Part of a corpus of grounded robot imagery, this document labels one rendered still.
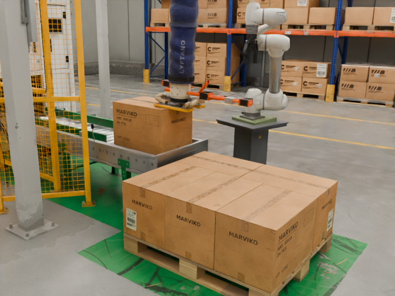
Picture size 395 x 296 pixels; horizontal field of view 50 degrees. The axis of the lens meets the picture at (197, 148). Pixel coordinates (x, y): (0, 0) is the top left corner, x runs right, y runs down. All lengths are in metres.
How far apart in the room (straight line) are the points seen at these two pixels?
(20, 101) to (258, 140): 2.10
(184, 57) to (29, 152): 1.41
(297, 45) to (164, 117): 8.79
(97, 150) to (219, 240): 1.69
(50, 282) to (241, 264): 1.24
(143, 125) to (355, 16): 7.39
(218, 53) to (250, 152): 7.63
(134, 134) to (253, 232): 1.66
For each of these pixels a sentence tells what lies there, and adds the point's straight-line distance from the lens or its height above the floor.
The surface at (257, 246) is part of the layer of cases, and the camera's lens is 2.45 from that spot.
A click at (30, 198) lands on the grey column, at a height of 0.28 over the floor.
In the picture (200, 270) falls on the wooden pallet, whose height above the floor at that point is 0.07.
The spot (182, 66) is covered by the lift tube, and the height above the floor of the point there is 1.29.
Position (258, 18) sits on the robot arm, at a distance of 3.10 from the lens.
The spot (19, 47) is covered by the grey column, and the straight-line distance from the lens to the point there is 3.32.
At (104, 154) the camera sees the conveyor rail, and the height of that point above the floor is 0.50.
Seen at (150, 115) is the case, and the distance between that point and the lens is 3.52.
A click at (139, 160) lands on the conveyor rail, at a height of 0.53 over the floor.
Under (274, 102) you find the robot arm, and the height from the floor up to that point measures 0.95.
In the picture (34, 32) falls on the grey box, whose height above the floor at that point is 1.54.
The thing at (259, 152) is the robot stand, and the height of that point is 0.45.
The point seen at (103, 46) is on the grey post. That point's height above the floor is 1.30.
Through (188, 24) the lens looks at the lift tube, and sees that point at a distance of 3.39.
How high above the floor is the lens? 1.59
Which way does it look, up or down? 16 degrees down
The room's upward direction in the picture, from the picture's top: 1 degrees clockwise
